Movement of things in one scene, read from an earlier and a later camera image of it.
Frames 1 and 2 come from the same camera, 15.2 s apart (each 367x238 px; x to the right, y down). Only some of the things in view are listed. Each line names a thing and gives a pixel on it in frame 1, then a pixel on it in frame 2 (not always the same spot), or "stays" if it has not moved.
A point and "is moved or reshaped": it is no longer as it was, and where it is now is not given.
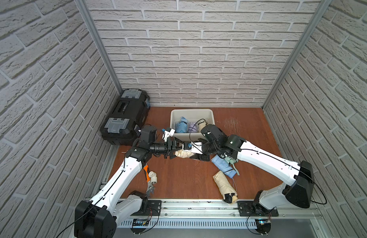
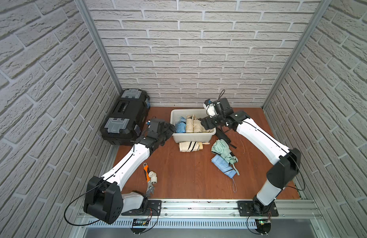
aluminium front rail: (217, 209) stays
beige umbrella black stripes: (183, 154) is moved or reshaped
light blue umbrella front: (182, 126) stays
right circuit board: (263, 225) stays
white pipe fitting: (153, 178) stays
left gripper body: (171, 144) to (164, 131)
